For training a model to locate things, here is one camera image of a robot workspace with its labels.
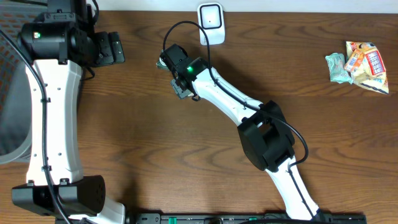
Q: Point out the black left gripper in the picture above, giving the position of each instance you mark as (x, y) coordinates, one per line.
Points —
(109, 48)

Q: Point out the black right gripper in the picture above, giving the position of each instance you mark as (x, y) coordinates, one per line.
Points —
(185, 90)

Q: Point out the green wipes pack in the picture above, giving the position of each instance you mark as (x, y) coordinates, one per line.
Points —
(338, 74)

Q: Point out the orange snack pack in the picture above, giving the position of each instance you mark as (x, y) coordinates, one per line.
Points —
(355, 61)

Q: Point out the yellow wet wipes pack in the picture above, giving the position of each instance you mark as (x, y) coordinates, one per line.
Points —
(372, 74)

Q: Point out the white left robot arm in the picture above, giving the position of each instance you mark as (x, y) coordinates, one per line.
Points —
(57, 48)

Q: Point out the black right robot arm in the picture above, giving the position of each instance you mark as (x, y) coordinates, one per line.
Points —
(266, 137)

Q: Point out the white barcode scanner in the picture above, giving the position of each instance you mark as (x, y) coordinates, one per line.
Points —
(211, 19)

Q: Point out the grey plastic mesh basket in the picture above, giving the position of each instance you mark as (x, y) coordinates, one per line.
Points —
(16, 137)

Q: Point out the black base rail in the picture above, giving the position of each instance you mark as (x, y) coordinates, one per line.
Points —
(267, 218)

